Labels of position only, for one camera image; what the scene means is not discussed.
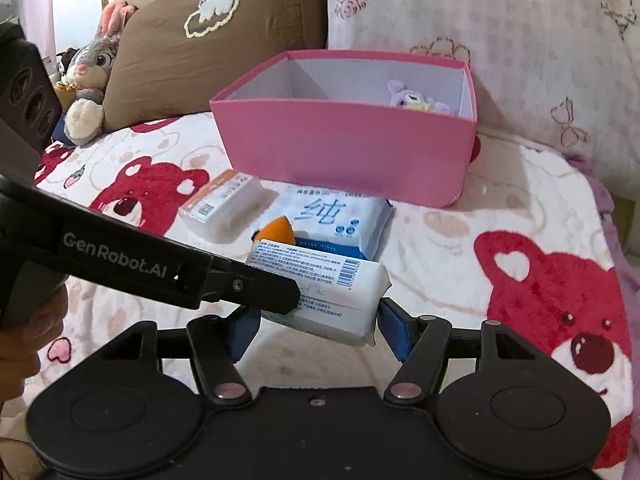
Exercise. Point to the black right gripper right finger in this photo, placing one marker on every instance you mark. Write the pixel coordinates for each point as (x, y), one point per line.
(425, 344)

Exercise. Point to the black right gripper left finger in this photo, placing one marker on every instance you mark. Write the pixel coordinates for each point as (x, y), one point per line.
(212, 344)

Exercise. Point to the white barcode tissue pack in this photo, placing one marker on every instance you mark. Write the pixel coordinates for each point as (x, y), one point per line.
(339, 296)

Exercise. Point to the orange felt piece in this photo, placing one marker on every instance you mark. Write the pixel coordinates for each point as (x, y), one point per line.
(278, 230)

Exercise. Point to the purple plush toy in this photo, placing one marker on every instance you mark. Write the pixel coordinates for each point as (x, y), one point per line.
(400, 95)

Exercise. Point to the green yarn ball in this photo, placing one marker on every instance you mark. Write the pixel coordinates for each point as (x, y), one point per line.
(422, 106)

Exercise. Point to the person's left hand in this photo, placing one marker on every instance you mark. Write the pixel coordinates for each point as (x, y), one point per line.
(19, 345)

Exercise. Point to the orange label tissue pack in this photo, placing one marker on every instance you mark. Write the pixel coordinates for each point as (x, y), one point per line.
(213, 212)

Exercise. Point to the red bear print bedspread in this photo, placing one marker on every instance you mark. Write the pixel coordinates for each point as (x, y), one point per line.
(428, 253)

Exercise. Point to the blue white tissue pack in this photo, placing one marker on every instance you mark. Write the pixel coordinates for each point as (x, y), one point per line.
(342, 223)

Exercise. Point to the grey bunny plush toy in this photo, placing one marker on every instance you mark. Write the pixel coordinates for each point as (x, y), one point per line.
(85, 73)

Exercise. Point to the pink cardboard box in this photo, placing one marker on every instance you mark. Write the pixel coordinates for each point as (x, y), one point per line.
(323, 118)

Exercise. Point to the brown embroidered pillow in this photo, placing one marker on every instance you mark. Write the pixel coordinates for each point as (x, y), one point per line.
(175, 55)

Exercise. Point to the pink checked white blanket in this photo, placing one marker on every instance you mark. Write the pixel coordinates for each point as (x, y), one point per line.
(563, 73)

